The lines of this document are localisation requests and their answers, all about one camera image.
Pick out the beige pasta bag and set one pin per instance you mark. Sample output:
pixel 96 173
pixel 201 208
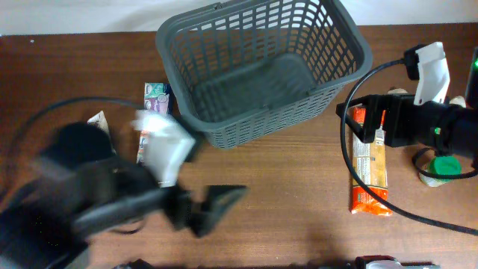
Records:
pixel 458 100

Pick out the orange spaghetti pasta packet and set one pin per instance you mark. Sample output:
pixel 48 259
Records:
pixel 369 163

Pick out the brown snack pouch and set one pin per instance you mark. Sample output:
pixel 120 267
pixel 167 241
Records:
pixel 99 120

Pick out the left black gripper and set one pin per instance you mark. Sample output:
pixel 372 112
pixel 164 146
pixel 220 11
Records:
pixel 181 209

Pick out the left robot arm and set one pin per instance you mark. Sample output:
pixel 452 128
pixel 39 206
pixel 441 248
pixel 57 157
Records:
pixel 83 188

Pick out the Kleenex tissue multipack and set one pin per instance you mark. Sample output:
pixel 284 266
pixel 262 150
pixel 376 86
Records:
pixel 158 97

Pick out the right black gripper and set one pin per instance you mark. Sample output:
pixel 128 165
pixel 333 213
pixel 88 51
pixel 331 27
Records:
pixel 398 118

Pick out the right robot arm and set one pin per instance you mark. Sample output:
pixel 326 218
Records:
pixel 448 129

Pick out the grey plastic shopping basket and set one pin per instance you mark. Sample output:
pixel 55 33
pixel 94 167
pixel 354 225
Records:
pixel 241 70

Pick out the green lid glass jar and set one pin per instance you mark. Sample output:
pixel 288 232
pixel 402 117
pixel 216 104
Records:
pixel 443 165

